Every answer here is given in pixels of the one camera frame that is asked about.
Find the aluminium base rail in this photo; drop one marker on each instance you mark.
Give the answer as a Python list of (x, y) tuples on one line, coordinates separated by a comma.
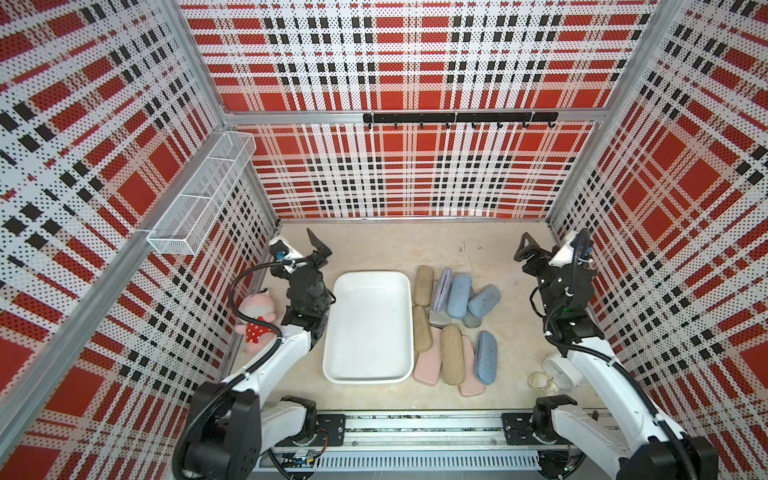
[(410, 441)]

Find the grey fabric glasses case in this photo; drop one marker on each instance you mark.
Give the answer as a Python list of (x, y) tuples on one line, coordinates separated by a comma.
[(471, 321)]

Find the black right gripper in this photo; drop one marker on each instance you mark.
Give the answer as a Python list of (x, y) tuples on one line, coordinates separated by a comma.
[(534, 249)]

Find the purple fabric glasses case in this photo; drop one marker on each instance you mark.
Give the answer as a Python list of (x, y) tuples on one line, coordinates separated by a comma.
[(441, 290)]

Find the beige case upper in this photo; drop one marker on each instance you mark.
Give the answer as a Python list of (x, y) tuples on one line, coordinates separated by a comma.
[(423, 286)]

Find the white round device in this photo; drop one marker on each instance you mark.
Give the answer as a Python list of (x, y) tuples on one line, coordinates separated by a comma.
[(563, 373)]

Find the pink case right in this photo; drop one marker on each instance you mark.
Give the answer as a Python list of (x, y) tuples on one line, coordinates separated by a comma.
[(471, 386)]

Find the beige case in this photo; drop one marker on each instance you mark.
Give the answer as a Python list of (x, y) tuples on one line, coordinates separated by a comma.
[(422, 336), (423, 286)]

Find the tan case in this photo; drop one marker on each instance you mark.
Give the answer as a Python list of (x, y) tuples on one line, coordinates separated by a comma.
[(452, 355)]

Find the pink case left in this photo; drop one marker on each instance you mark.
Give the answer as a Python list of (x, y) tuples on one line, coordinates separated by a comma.
[(428, 366)]

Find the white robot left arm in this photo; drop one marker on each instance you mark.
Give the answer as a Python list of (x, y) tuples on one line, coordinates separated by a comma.
[(230, 426)]

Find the black hook rail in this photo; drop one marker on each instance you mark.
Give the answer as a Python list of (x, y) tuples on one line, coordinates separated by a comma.
[(523, 118)]

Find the white wire mesh basket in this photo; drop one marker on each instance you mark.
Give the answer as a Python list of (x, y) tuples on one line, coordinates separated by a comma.
[(215, 171)]

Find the pink case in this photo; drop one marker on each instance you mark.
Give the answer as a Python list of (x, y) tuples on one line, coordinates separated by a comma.
[(471, 386), (428, 366)]

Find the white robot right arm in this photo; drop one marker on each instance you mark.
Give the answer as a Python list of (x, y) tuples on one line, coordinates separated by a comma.
[(647, 443)]

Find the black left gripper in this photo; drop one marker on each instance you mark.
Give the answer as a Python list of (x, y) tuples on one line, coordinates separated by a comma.
[(318, 258)]

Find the beige case lower left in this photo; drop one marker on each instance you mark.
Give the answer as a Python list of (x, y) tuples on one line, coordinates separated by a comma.
[(422, 336)]

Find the white plastic storage tray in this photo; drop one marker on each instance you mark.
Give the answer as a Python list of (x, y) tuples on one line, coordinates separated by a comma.
[(369, 338)]

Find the light blue case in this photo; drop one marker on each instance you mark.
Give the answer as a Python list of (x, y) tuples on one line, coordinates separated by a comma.
[(459, 296)]

